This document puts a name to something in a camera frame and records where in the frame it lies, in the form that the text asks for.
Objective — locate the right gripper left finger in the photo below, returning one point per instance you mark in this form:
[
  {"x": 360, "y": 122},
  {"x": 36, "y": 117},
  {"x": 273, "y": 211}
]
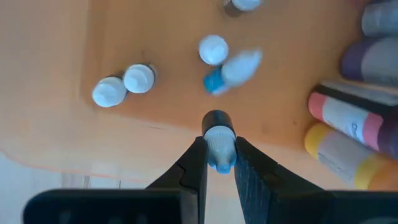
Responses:
[{"x": 189, "y": 180}]

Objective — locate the orange cap food coloring bottle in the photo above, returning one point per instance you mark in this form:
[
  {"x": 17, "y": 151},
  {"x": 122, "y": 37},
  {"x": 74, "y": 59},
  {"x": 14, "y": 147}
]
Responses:
[{"x": 357, "y": 93}]

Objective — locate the purple cap food coloring bottle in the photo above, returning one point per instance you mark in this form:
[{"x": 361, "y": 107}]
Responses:
[{"x": 370, "y": 60}]

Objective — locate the small red dropper bottle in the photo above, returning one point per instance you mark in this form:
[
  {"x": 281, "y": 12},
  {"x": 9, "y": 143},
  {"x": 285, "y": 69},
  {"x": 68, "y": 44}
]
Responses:
[{"x": 109, "y": 91}]

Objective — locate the orange translucent plastic bin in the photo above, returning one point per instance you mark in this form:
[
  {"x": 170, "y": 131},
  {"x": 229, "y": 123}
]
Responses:
[{"x": 155, "y": 31}]

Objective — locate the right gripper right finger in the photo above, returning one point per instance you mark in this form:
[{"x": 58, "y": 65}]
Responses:
[{"x": 264, "y": 186}]

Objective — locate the yellow cap food coloring bottle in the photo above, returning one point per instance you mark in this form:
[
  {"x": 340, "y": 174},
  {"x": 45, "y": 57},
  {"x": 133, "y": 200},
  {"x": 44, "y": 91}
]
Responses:
[{"x": 342, "y": 155}]

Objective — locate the large red food coloring bottle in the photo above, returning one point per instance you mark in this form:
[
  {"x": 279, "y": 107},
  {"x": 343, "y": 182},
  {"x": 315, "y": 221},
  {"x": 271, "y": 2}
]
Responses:
[{"x": 348, "y": 119}]

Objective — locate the small white cap dropper bottle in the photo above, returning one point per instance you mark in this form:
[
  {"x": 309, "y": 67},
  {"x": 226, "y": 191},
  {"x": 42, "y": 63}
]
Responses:
[
  {"x": 139, "y": 78},
  {"x": 233, "y": 71},
  {"x": 219, "y": 140},
  {"x": 213, "y": 49},
  {"x": 244, "y": 3}
]

